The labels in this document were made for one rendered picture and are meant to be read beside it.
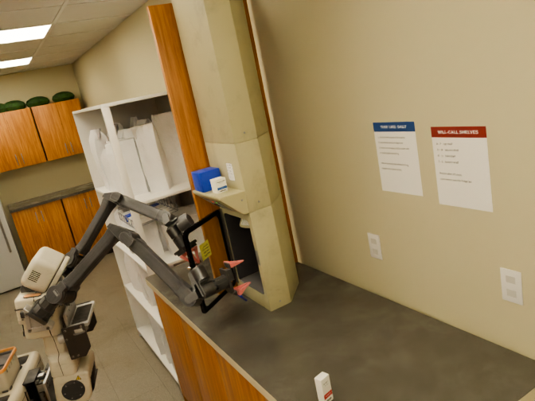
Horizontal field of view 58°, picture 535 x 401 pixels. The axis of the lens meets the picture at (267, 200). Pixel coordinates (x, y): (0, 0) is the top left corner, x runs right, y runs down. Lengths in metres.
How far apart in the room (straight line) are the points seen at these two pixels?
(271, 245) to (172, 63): 0.94
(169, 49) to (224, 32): 0.38
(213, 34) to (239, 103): 0.28
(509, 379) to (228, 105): 1.37
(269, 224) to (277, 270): 0.22
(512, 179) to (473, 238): 0.27
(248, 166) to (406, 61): 0.75
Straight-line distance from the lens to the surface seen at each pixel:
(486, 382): 1.69
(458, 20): 1.62
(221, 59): 1.98
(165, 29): 2.31
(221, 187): 2.08
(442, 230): 1.83
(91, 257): 2.16
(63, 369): 2.54
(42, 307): 2.27
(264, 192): 2.06
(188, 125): 2.30
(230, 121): 1.98
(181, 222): 2.20
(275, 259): 2.15
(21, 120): 7.01
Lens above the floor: 1.95
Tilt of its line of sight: 14 degrees down
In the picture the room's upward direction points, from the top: 12 degrees counter-clockwise
